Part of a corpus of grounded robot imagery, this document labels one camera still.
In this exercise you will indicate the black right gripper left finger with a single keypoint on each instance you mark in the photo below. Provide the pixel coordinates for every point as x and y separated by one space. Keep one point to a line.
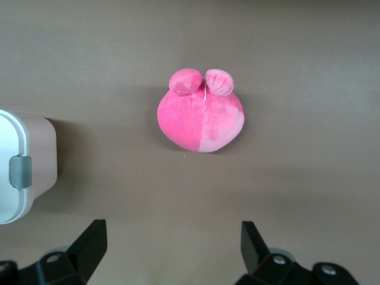
86 246

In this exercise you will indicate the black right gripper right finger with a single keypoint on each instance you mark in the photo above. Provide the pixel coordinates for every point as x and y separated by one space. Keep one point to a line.
255 249

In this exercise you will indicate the pink plush toy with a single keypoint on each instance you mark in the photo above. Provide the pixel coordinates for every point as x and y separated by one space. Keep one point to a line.
190 124

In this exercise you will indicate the grey box latch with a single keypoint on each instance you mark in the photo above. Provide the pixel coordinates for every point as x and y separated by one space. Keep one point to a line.
20 172

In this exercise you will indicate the white box lid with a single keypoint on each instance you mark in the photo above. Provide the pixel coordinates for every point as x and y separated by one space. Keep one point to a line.
9 178

